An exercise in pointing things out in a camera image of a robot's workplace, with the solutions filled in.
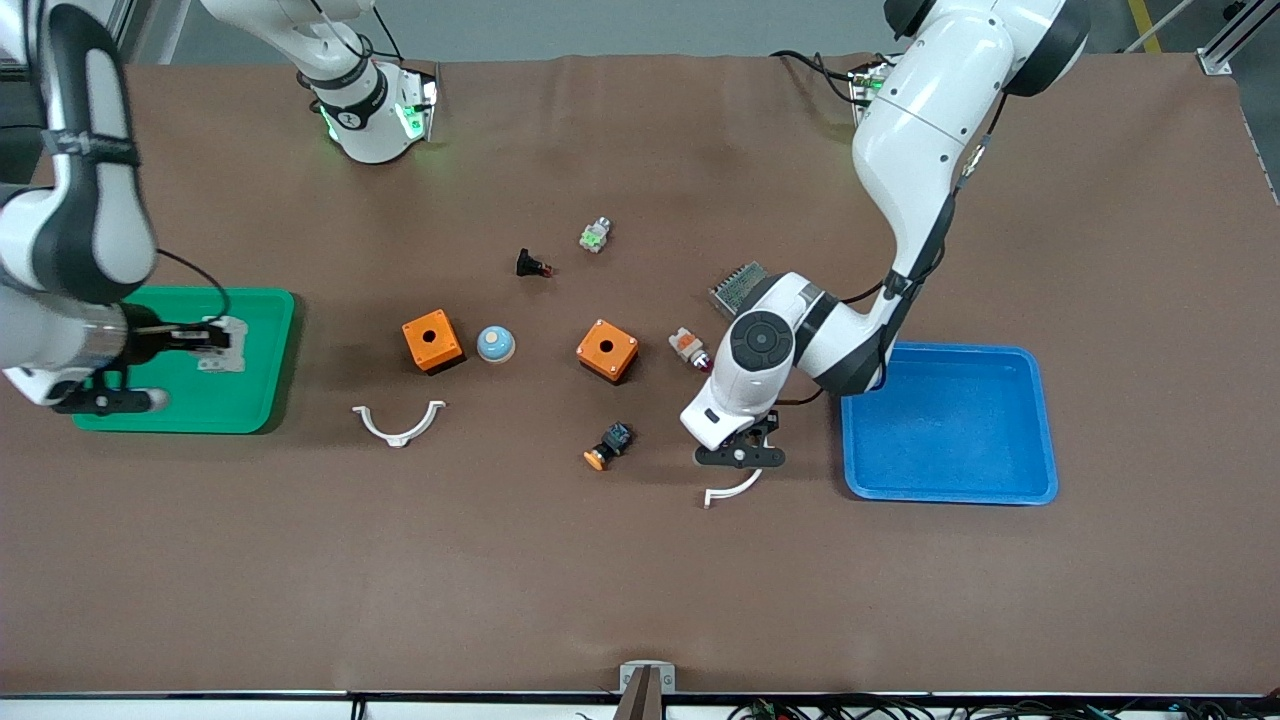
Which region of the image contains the white half-round pipe clamp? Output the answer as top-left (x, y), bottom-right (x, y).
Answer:
top-left (703, 468), bottom-right (764, 509)
top-left (352, 400), bottom-right (447, 449)

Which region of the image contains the green plastic tray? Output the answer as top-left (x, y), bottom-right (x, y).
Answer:
top-left (72, 287), bottom-right (298, 435)

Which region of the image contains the grey perforated metal power supply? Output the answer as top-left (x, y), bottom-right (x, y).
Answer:
top-left (708, 262), bottom-right (772, 319)

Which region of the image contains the yellow mushroom push button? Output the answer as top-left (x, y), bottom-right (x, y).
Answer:
top-left (584, 422), bottom-right (634, 472)

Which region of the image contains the orange button box black base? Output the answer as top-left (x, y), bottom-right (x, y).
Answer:
top-left (576, 319), bottom-right (640, 385)
top-left (402, 310), bottom-right (466, 376)

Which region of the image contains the brown table mat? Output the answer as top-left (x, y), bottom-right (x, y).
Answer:
top-left (0, 52), bottom-right (1280, 697)

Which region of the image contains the blue plastic tray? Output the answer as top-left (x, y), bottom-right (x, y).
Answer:
top-left (840, 342), bottom-right (1059, 506)

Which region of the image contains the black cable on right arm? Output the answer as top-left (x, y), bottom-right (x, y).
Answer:
top-left (155, 248), bottom-right (234, 323)

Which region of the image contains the orange and white switch module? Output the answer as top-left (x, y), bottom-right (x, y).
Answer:
top-left (668, 326), bottom-right (713, 373)

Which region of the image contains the grey metal bracket with post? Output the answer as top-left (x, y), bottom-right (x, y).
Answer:
top-left (617, 660), bottom-right (677, 720)

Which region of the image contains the black cable at left arm base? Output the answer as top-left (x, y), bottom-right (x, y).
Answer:
top-left (768, 47), bottom-right (873, 107)

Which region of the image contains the aluminium profile frame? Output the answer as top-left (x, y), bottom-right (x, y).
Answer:
top-left (1195, 0), bottom-right (1280, 77)

